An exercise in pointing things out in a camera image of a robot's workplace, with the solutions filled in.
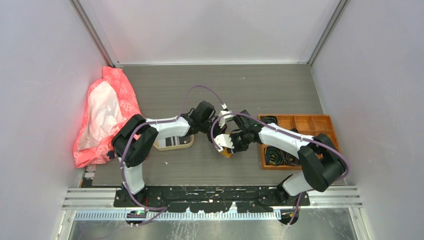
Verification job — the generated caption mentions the rolled dark belt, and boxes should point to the rolled dark belt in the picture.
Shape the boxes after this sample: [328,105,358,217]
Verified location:
[260,115,278,125]
[264,146,283,166]

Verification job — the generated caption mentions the orange leather card holder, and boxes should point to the orange leather card holder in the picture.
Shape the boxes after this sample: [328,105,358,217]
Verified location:
[216,146,233,159]

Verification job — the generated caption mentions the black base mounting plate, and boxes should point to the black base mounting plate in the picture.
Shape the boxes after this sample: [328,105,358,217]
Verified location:
[113,186,310,224]

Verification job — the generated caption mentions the cards in beige tray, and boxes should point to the cards in beige tray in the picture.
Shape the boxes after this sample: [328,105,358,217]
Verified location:
[157,136,191,148]

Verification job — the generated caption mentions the rolled dark belt right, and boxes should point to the rolled dark belt right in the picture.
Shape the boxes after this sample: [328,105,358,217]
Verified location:
[260,115,278,125]

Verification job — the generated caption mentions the pink white crumpled cloth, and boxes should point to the pink white crumpled cloth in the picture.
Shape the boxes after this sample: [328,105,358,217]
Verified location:
[72,66,141,168]

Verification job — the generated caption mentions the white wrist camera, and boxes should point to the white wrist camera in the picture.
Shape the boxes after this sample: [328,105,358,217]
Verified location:
[218,103,232,129]
[213,134,234,153]

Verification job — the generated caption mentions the beige oval card tray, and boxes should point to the beige oval card tray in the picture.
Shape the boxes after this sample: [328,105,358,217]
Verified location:
[153,135,194,151]

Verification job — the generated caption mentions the orange wooden compartment tray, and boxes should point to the orange wooden compartment tray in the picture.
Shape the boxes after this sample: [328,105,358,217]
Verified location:
[257,114,343,171]

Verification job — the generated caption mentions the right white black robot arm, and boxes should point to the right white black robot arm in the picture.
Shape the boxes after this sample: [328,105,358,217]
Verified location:
[231,112,350,206]

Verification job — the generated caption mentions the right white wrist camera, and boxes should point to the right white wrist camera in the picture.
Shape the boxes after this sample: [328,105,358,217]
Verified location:
[213,134,234,153]

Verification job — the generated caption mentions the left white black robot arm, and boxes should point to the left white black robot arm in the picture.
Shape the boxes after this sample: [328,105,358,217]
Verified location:
[111,101,227,207]

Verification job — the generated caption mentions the rolled dark belt left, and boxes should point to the rolled dark belt left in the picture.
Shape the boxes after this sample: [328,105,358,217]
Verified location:
[264,146,283,166]

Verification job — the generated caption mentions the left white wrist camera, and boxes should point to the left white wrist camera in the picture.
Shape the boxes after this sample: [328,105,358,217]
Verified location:
[218,103,232,129]

